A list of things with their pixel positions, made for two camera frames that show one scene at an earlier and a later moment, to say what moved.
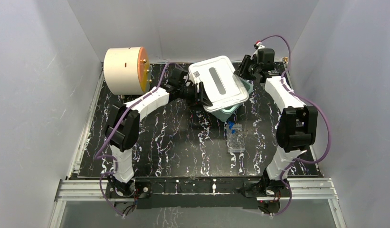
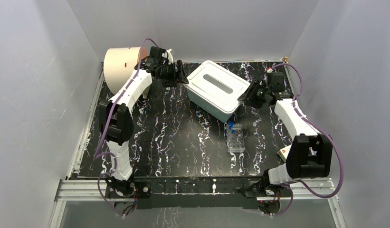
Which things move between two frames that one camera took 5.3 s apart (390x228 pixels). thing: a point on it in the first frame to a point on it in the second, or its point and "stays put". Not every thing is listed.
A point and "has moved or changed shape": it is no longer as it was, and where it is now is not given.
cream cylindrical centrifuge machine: [127, 71] stays put
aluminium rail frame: [316, 188] stays put
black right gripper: [241, 70] to [249, 95]
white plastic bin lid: [221, 84] has moved or changed shape
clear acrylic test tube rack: [234, 137] stays put
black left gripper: [198, 95] to [176, 73]
